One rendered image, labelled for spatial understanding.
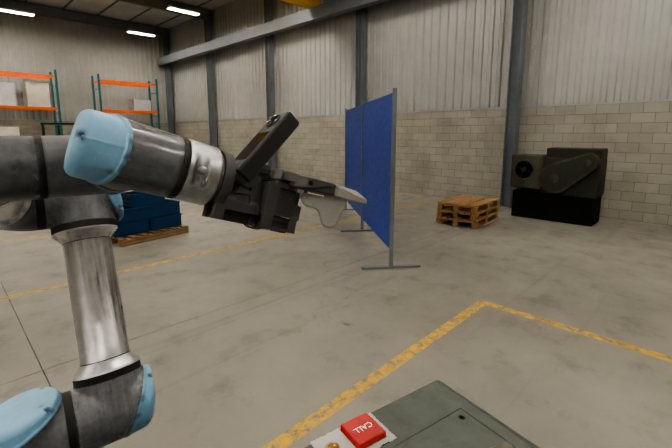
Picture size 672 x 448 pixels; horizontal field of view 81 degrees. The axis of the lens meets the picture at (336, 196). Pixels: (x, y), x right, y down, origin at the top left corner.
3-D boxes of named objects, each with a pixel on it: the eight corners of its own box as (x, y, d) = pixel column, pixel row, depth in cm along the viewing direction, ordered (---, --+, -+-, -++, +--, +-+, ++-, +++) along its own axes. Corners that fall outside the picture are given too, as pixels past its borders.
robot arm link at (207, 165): (176, 140, 50) (199, 135, 44) (210, 151, 53) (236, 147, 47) (162, 197, 50) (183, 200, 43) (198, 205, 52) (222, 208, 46)
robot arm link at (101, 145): (75, 112, 44) (86, 95, 38) (173, 142, 51) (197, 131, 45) (57, 180, 43) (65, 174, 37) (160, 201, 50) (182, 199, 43)
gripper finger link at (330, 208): (360, 234, 56) (296, 221, 55) (367, 193, 56) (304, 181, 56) (363, 234, 53) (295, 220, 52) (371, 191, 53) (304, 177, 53)
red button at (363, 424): (365, 420, 75) (366, 410, 74) (386, 440, 70) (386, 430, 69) (339, 433, 71) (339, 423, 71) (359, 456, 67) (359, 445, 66)
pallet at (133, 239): (164, 226, 765) (162, 186, 753) (188, 232, 718) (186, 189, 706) (98, 239, 669) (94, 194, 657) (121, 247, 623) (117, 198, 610)
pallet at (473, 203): (460, 213, 888) (461, 194, 881) (499, 218, 832) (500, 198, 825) (434, 222, 795) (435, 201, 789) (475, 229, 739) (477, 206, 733)
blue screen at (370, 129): (328, 210, 924) (328, 108, 887) (362, 209, 934) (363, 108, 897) (361, 269, 520) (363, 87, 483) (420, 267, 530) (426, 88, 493)
